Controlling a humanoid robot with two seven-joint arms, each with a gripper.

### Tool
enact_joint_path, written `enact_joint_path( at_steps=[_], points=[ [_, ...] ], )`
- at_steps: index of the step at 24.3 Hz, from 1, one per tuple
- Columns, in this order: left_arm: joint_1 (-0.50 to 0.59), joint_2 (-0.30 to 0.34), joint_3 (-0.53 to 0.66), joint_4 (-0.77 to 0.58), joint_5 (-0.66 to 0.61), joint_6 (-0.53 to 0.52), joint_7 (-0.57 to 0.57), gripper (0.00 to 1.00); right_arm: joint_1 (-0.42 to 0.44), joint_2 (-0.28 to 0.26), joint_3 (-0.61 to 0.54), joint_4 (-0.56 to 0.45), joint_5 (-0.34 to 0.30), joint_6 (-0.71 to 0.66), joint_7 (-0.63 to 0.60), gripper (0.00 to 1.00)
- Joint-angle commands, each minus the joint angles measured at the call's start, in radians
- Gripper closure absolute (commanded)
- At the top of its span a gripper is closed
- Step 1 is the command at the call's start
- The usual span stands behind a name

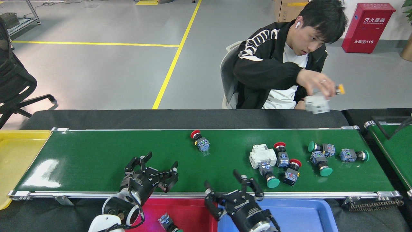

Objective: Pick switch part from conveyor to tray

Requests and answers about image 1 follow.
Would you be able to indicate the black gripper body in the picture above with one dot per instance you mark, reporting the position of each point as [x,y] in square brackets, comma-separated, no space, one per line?
[138,187]
[248,212]

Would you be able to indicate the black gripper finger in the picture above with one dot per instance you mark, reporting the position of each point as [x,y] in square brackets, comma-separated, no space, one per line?
[167,180]
[135,167]
[217,206]
[251,187]

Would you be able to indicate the white circuit breaker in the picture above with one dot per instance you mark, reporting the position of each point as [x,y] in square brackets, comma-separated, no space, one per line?
[262,156]
[317,103]

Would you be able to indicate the red push button switch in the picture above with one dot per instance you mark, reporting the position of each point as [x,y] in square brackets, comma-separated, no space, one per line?
[202,144]
[291,177]
[282,159]

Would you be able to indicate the yellow push button switch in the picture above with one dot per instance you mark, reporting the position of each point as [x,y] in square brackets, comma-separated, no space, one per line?
[340,89]

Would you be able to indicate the person's right forearm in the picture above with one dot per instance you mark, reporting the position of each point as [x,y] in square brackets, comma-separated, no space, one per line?
[267,75]

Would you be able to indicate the red plastic tray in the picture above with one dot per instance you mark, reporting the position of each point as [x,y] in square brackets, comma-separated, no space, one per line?
[193,212]

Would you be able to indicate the green conveyor belt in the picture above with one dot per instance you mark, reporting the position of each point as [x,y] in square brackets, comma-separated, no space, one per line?
[399,154]
[96,154]

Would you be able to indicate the blue plastic tray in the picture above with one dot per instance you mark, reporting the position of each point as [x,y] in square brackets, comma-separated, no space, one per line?
[299,219]

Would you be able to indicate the yellow plastic tray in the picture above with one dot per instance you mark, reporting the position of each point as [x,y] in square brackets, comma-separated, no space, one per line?
[19,167]

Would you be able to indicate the person's left hand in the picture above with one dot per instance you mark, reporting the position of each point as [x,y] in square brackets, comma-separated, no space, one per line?
[301,105]

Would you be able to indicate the person's right hand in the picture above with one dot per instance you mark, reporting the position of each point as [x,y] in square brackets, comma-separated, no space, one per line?
[317,80]

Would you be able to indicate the grey padded chair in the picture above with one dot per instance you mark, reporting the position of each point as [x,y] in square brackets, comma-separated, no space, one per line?
[227,74]

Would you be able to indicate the person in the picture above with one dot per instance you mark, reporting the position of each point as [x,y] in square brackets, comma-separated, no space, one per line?
[267,64]

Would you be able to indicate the black office chair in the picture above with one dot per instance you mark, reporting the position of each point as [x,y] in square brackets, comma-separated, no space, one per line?
[13,83]

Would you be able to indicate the white earbud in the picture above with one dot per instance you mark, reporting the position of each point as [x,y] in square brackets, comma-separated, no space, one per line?
[297,24]

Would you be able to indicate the brown cardboard box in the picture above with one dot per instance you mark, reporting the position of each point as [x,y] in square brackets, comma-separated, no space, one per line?
[286,11]

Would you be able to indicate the grey metal box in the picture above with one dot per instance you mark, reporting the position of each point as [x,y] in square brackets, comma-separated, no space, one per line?
[9,20]

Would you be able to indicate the red fire extinguisher box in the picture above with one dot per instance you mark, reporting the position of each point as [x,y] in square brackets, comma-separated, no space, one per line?
[367,30]

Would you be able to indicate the green plant in gold pot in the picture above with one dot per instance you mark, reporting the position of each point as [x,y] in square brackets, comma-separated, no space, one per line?
[408,48]

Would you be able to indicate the metal frame cart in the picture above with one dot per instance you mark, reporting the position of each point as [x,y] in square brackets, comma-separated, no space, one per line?
[33,11]

